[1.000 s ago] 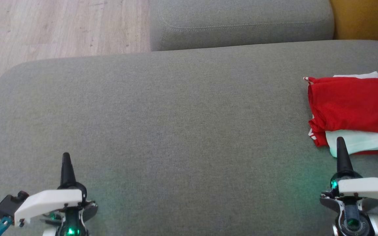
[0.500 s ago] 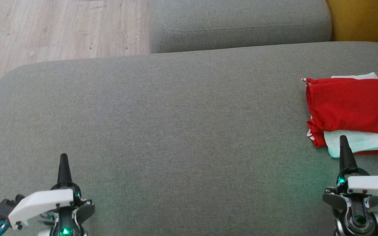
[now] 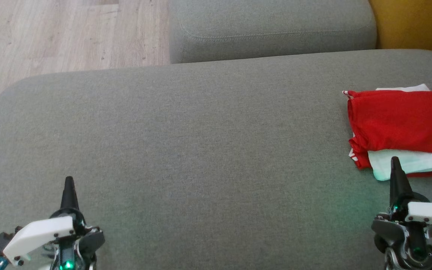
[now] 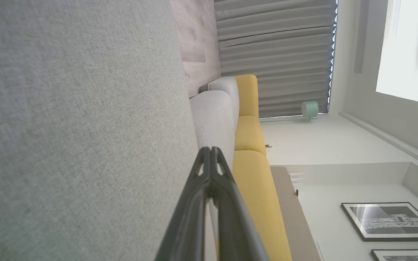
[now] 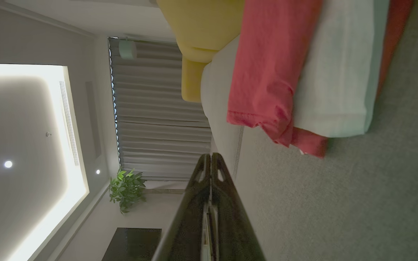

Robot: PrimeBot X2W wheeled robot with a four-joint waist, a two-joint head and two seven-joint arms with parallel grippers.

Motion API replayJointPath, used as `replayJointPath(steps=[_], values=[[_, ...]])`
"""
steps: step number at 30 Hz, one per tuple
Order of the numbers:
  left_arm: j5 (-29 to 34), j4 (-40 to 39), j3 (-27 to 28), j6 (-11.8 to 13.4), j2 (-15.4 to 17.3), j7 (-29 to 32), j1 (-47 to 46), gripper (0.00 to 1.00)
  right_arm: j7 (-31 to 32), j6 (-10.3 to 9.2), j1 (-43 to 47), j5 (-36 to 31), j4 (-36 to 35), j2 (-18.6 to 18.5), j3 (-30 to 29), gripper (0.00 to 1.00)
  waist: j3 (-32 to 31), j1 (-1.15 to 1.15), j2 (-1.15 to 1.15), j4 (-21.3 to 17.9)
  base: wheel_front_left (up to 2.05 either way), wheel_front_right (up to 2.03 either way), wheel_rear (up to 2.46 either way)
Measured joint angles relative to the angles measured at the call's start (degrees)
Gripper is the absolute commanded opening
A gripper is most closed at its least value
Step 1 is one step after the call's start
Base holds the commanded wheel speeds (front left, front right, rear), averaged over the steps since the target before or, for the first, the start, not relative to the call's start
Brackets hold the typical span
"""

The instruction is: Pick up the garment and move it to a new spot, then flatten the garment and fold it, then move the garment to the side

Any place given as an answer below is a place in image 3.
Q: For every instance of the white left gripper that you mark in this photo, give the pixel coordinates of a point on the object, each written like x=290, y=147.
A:
x=39, y=234

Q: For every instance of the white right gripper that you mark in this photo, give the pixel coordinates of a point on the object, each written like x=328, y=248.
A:
x=429, y=215

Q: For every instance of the red shirt with striped cuffs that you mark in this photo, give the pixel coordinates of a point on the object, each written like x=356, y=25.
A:
x=399, y=120

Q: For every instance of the red shorts with white stripe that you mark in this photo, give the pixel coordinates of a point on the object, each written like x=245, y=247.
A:
x=403, y=88

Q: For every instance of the grey fabric sofa seat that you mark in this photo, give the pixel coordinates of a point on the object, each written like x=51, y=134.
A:
x=201, y=150

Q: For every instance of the grey fabric sofa cushion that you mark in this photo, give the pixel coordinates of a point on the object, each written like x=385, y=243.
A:
x=272, y=30

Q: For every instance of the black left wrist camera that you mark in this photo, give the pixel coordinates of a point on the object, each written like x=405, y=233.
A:
x=0, y=242

